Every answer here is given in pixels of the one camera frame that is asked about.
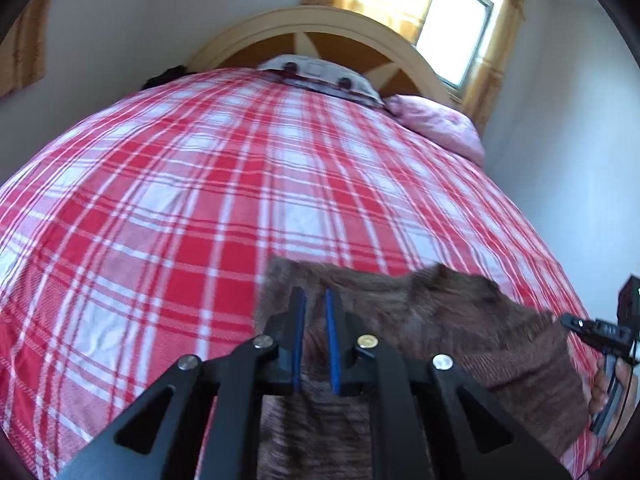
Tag person's right hand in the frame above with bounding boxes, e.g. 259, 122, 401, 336
589, 359, 640, 417

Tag aluminium frame window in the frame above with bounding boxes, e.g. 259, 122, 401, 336
415, 0, 496, 91

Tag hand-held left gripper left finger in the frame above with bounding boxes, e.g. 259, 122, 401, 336
55, 286, 307, 480

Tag brown knit sweater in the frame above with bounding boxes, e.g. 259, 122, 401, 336
255, 255, 589, 480

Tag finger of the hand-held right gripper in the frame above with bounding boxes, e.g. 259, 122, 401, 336
560, 313, 633, 356

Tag cream wooden headboard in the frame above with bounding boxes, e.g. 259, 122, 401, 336
187, 7, 454, 106

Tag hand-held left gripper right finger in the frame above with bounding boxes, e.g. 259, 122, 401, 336
325, 287, 574, 480

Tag white patterned pillow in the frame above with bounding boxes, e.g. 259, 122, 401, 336
257, 54, 386, 107

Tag red plaid bed sheet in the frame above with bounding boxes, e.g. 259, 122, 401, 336
0, 67, 607, 480

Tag pink pillow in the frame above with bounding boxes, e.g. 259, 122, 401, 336
385, 94, 486, 166

